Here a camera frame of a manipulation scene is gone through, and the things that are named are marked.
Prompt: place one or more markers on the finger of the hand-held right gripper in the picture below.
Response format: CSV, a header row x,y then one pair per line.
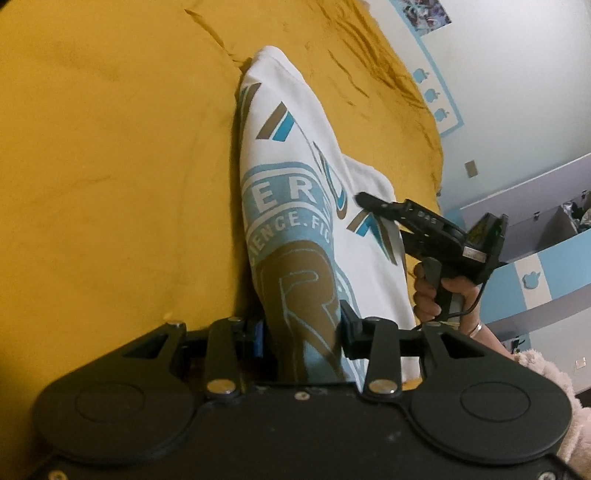
x,y
375,203

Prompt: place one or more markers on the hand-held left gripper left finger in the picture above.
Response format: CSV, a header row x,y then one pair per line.
x,y
258,339

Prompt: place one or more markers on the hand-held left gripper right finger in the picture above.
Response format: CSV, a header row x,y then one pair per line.
x,y
350,328

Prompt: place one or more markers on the white printed t-shirt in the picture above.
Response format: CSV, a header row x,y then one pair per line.
x,y
295,221

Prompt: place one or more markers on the person's right forearm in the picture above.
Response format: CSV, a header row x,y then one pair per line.
x,y
494,341

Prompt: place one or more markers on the person's right hand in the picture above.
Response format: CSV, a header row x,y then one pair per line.
x,y
427,300

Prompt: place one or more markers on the lavender and blue cabinet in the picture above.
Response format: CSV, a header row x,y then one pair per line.
x,y
531,240

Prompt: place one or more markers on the dark clutter pile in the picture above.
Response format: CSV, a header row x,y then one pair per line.
x,y
579,210

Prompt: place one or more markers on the beige plush toy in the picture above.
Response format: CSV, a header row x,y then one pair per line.
x,y
545,397

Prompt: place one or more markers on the mustard yellow blanket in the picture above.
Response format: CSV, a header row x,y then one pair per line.
x,y
115,184

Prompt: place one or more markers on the grey wall switch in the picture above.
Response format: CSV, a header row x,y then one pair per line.
x,y
471,167

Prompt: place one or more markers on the blue apple wall sticker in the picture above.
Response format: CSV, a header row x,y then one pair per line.
x,y
442,113
419,75
432,95

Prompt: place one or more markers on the purple wall poster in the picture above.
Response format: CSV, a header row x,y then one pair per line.
x,y
425,14

